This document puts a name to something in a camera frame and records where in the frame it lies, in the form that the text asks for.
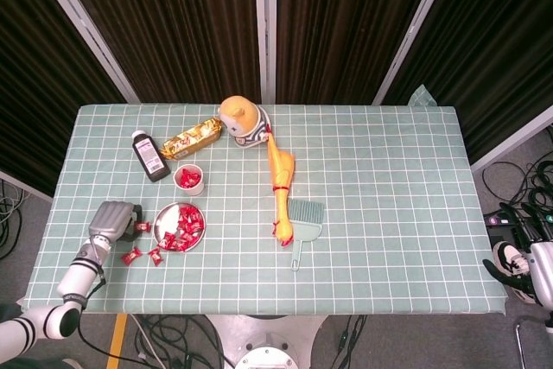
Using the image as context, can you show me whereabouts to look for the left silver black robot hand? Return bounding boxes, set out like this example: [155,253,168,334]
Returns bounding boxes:
[88,200,147,244]

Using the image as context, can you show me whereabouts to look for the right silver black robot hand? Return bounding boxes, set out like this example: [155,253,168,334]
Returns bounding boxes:
[482,200,553,309]

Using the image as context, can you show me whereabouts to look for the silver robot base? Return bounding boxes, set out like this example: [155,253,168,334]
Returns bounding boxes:
[207,315,329,369]

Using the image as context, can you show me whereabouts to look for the white paper cup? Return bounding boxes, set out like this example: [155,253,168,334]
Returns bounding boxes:
[173,163,206,196]

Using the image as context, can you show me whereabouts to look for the white black sneaker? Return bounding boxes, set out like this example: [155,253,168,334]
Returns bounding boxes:
[492,242,541,304]

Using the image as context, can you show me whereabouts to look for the round steel plate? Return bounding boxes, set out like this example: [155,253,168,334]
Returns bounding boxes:
[154,201,207,253]

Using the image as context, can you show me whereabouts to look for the black power strip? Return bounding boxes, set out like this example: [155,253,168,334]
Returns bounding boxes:
[486,211,553,232]

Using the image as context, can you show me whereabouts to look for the brown medicine bottle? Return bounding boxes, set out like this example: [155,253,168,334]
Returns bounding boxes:
[131,130,172,183]

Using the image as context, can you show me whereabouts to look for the metal chair leg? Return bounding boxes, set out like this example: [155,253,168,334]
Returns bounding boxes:
[513,318,553,369]

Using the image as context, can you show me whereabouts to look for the gold foil snack package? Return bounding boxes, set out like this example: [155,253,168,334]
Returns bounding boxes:
[158,116,226,162]

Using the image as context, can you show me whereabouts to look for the green checked tablecloth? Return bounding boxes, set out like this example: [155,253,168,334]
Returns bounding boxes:
[20,86,509,317]

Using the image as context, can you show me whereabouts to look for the orange plush toy striped shirt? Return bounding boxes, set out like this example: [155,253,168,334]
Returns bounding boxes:
[218,95,272,150]

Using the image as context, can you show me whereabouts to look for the dark brown curtain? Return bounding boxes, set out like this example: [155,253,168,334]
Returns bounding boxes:
[382,0,553,165]
[276,0,442,105]
[54,0,263,105]
[0,0,129,197]

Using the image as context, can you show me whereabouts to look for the orange rubber chicken toy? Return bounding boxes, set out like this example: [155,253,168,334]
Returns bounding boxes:
[264,124,297,250]

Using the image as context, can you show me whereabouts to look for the green mini dustpan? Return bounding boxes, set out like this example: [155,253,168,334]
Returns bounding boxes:
[288,213,324,273]

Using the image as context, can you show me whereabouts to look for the green mini brush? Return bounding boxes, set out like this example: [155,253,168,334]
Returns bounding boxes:
[287,198,326,222]

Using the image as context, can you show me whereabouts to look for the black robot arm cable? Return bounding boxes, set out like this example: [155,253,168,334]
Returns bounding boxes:
[76,264,130,364]

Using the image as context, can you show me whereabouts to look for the black floor cable bundle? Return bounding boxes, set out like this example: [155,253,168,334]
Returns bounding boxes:
[481,126,553,214]
[129,315,234,369]

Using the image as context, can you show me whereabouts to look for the white frame floor rail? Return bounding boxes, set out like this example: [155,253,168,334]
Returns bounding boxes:
[469,105,553,174]
[0,169,55,202]

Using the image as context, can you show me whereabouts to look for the grey floor cable bundle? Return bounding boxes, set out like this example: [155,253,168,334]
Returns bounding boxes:
[0,178,29,260]

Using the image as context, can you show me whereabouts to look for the white frame post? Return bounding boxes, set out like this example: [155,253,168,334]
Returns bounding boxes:
[372,0,459,105]
[253,0,277,105]
[24,0,142,105]

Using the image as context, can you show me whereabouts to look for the black cable with inline box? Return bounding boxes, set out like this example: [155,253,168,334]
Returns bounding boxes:
[332,315,368,369]

